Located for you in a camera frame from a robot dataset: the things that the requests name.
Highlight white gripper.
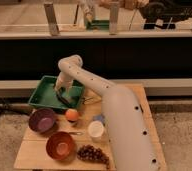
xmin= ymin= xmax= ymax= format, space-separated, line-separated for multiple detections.
xmin=54 ymin=72 xmax=72 ymax=91

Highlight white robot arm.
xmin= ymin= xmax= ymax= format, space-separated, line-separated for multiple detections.
xmin=55 ymin=55 xmax=159 ymax=171

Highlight white paper cup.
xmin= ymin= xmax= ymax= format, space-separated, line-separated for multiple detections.
xmin=87 ymin=121 xmax=105 ymax=139

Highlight green plastic tray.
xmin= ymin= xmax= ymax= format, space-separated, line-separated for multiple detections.
xmin=28 ymin=75 xmax=85 ymax=112

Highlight orange fruit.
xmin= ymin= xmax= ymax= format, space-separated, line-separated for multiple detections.
xmin=65 ymin=109 xmax=79 ymax=122

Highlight purple bowl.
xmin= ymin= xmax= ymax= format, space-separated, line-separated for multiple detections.
xmin=29 ymin=108 xmax=56 ymax=133

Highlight blue sponge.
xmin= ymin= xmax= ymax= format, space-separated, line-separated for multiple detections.
xmin=92 ymin=114 xmax=105 ymax=125

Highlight metal spoon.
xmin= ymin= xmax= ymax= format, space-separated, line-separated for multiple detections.
xmin=68 ymin=132 xmax=83 ymax=135

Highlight wooden board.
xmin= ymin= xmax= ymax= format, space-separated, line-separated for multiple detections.
xmin=13 ymin=83 xmax=168 ymax=171

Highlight orange-brown bowl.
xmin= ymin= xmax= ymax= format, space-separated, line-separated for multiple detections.
xmin=46 ymin=131 xmax=76 ymax=161

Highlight bunch of dark grapes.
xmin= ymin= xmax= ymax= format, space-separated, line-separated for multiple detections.
xmin=77 ymin=145 xmax=110 ymax=170

